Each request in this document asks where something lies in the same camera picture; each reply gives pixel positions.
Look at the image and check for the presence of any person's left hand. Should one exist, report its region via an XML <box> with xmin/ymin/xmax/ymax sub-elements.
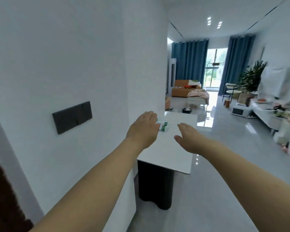
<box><xmin>126</xmin><ymin>111</ymin><xmax>161</xmax><ymax>150</ymax></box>

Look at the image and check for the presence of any person's right hand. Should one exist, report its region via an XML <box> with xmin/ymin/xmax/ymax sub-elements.
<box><xmin>174</xmin><ymin>123</ymin><xmax>210</xmax><ymax>156</ymax></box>

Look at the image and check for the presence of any person's left forearm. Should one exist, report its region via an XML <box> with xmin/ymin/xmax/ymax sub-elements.
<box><xmin>30</xmin><ymin>137</ymin><xmax>145</xmax><ymax>232</ymax></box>

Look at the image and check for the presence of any person's right forearm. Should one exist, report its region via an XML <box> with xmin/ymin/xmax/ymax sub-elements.
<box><xmin>199</xmin><ymin>140</ymin><xmax>290</xmax><ymax>232</ymax></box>

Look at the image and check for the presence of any orange sofa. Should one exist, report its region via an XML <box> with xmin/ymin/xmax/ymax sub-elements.
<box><xmin>171</xmin><ymin>80</ymin><xmax>202</xmax><ymax>97</ymax></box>

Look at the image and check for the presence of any white standing air conditioner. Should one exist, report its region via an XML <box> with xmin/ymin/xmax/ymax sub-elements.
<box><xmin>168</xmin><ymin>58</ymin><xmax>178</xmax><ymax>94</ymax></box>

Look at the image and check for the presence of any cot with pink blanket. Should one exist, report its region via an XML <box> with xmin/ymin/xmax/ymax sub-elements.
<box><xmin>186</xmin><ymin>88</ymin><xmax>210</xmax><ymax>107</ymax></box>

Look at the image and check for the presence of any black fluted table base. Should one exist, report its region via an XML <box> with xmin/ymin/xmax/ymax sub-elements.
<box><xmin>137</xmin><ymin>160</ymin><xmax>174</xmax><ymax>211</ymax></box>

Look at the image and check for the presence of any white microwave oven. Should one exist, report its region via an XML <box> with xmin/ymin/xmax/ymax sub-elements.
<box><xmin>232</xmin><ymin>105</ymin><xmax>251</xmax><ymax>118</ymax></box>

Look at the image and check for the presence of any blue curtain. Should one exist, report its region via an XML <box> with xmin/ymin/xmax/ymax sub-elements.
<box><xmin>171</xmin><ymin>39</ymin><xmax>209</xmax><ymax>81</ymax></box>
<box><xmin>218</xmin><ymin>34</ymin><xmax>256</xmax><ymax>96</ymax></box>

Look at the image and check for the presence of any white round chair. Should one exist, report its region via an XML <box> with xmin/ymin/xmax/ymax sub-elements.
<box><xmin>222</xmin><ymin>83</ymin><xmax>240</xmax><ymax>102</ymax></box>

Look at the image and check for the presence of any white low cabinet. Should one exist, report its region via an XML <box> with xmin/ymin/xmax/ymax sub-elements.
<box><xmin>249</xmin><ymin>98</ymin><xmax>290</xmax><ymax>133</ymax></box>

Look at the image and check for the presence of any green potted plant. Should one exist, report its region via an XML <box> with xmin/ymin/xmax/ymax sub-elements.
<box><xmin>238</xmin><ymin>60</ymin><xmax>268</xmax><ymax>95</ymax></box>

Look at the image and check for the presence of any white cloth covered television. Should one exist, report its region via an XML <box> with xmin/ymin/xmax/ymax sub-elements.
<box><xmin>257</xmin><ymin>66</ymin><xmax>290</xmax><ymax>99</ymax></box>

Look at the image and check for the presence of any dark brown door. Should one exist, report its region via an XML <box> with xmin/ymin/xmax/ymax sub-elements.
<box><xmin>0</xmin><ymin>149</ymin><xmax>34</xmax><ymax>232</ymax></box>

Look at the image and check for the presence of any black wall switch panel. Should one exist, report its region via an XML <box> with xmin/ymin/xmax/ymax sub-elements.
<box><xmin>52</xmin><ymin>101</ymin><xmax>93</xmax><ymax>135</ymax></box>

